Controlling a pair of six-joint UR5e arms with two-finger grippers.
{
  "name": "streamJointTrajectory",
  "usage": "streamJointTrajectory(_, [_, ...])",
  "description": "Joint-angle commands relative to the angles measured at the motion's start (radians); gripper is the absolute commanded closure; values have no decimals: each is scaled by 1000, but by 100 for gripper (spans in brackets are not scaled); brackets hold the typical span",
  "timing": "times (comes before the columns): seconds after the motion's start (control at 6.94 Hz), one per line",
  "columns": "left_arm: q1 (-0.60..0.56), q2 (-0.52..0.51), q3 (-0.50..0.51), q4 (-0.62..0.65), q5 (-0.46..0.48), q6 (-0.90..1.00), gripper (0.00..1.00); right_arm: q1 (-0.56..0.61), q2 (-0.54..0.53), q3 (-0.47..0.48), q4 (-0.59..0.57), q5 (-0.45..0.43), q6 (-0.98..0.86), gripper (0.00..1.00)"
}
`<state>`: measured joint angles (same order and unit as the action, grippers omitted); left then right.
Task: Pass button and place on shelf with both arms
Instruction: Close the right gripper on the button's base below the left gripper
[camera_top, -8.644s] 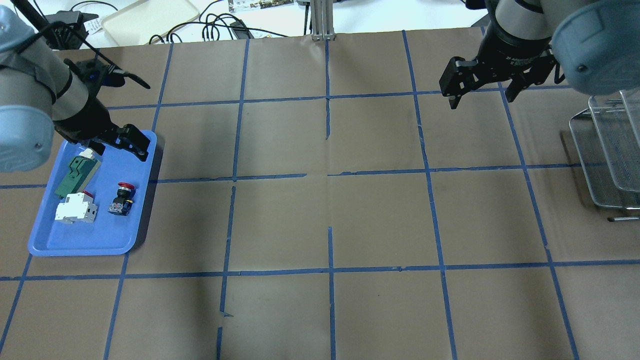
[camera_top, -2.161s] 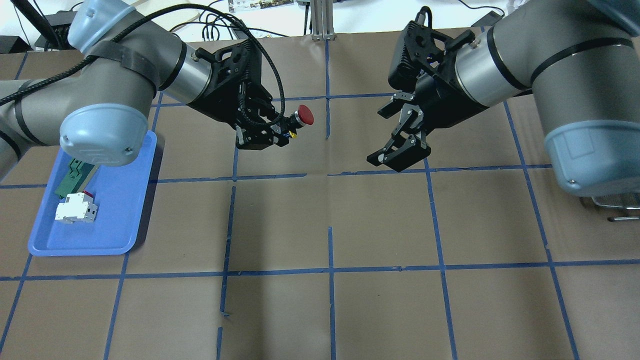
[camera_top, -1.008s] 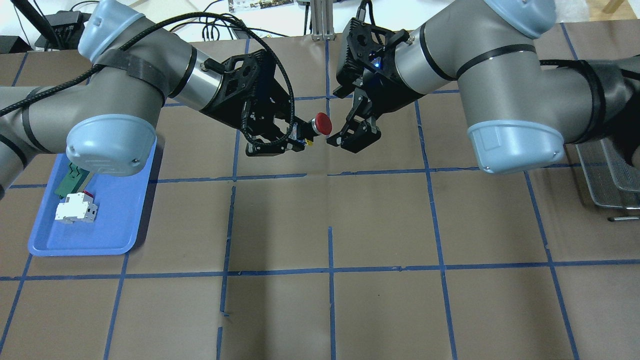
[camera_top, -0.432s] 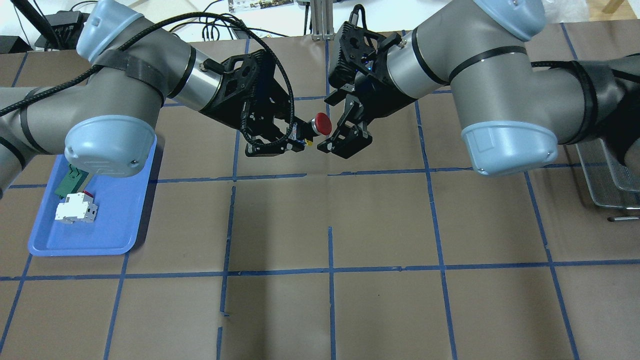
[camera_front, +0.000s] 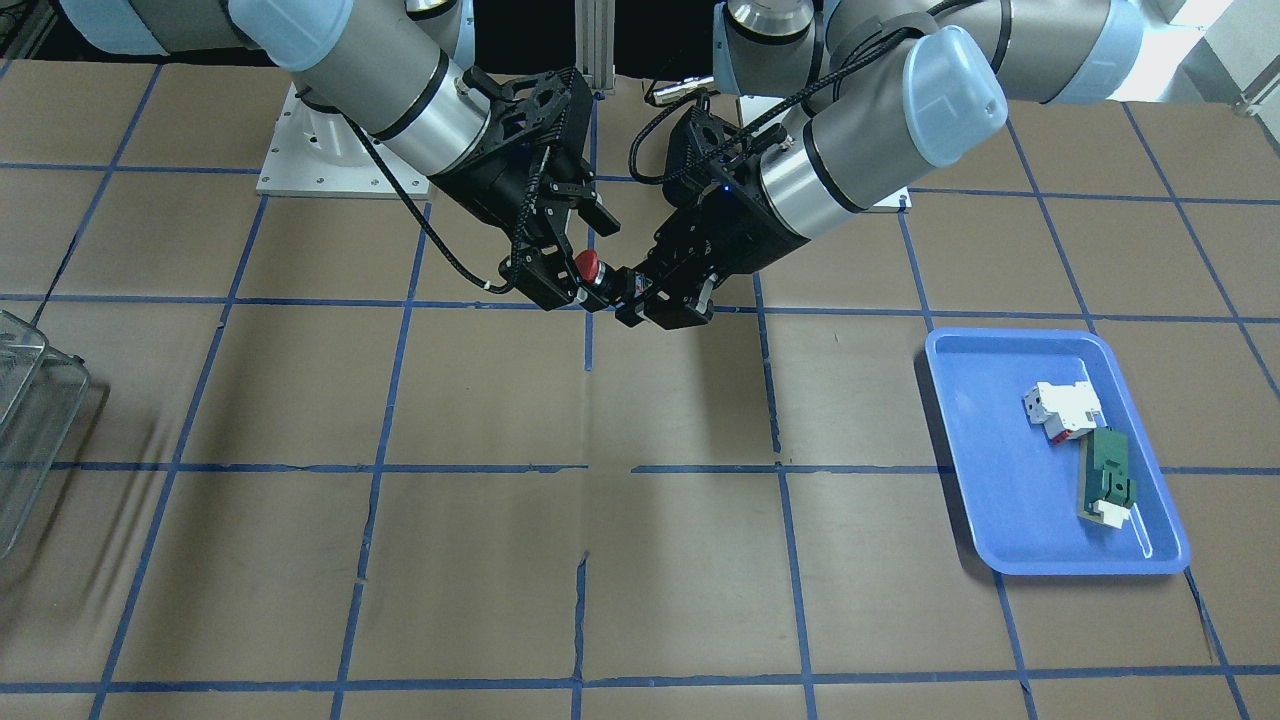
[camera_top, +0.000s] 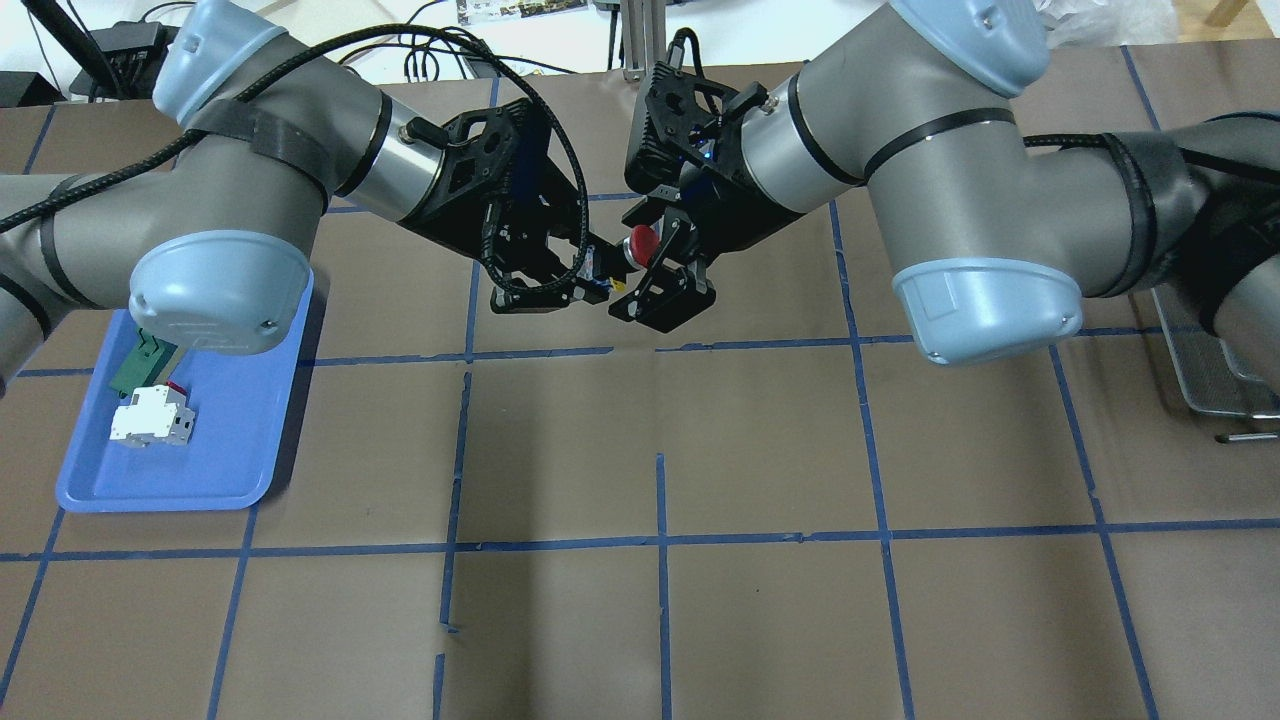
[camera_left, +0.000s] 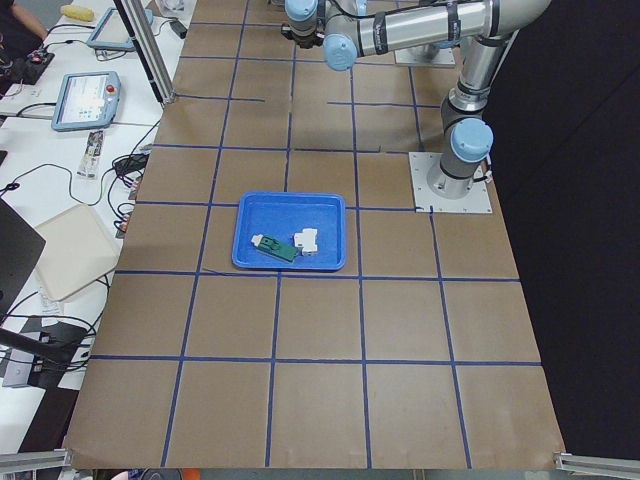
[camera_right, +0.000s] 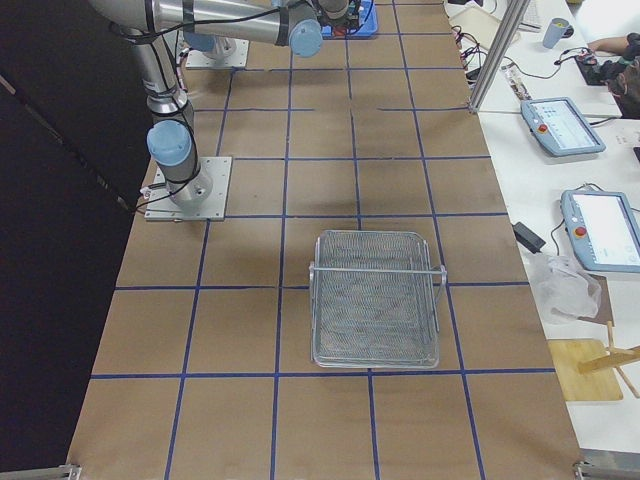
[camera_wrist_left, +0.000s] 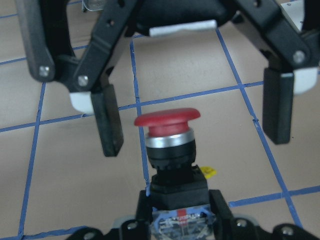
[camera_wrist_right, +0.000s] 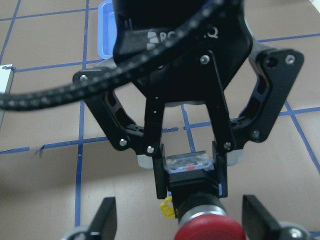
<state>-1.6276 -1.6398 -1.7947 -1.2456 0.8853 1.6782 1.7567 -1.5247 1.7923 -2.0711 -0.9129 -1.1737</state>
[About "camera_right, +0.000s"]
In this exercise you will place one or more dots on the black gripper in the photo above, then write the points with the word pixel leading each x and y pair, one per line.
pixel 339 18

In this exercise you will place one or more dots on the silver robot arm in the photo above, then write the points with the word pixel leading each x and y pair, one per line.
pixel 297 25
pixel 171 140

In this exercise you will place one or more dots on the blue plastic tray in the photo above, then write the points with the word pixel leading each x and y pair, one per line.
pixel 364 22

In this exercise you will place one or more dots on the beige plastic tray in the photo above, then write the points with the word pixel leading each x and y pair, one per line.
pixel 476 21

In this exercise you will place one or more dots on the light blue cup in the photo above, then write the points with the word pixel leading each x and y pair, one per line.
pixel 556 30

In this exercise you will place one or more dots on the far teach pendant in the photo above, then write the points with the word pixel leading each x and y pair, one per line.
pixel 560 128

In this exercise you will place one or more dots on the teach pendant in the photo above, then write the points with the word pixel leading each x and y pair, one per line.
pixel 560 128
pixel 602 230

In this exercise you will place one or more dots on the black power adapter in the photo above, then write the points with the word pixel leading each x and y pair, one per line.
pixel 527 238

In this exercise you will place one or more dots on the near teach pendant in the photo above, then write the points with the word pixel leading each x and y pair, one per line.
pixel 602 230

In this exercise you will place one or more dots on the clear plastic bag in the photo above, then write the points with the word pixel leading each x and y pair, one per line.
pixel 562 289

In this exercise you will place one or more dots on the wooden stand board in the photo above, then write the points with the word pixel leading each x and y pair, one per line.
pixel 588 370

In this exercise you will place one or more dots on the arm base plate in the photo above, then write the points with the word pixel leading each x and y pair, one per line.
pixel 218 53
pixel 203 198

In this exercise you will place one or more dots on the aluminium frame post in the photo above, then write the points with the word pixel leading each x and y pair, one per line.
pixel 509 25

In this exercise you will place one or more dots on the silver wire mesh shelf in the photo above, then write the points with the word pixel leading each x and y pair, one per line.
pixel 373 298

